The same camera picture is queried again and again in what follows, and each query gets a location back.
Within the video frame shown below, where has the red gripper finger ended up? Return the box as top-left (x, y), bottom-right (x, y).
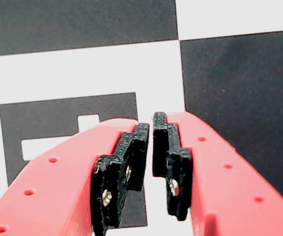
top-left (152, 111), bottom-right (283, 236)
top-left (0, 117), bottom-right (150, 236)

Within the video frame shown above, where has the black white marker checkerboard mat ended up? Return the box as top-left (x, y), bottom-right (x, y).
top-left (0, 0), bottom-right (283, 236)

